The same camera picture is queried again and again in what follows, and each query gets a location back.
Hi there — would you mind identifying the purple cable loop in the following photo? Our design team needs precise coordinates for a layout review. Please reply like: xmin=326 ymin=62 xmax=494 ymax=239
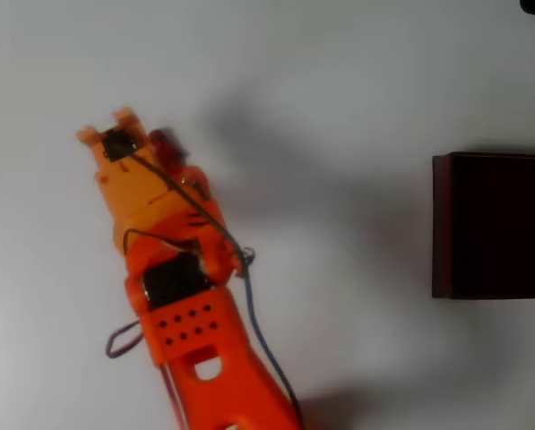
xmin=104 ymin=319 xmax=145 ymax=359

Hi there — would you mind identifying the dark red open box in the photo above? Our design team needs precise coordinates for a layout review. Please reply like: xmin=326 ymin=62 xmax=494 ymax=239
xmin=431 ymin=151 xmax=535 ymax=300

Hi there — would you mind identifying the black camera module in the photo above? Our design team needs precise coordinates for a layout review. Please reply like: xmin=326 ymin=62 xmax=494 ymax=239
xmin=102 ymin=128 xmax=139 ymax=161

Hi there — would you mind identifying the small red toy piece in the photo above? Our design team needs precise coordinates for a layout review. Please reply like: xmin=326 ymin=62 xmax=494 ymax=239
xmin=148 ymin=126 xmax=192 ymax=176

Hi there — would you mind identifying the black camera cable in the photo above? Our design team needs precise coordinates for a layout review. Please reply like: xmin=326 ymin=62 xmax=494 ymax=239
xmin=130 ymin=151 xmax=255 ymax=274

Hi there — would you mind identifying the blue cable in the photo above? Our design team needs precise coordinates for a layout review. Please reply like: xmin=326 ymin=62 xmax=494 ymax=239
xmin=242 ymin=250 xmax=302 ymax=430

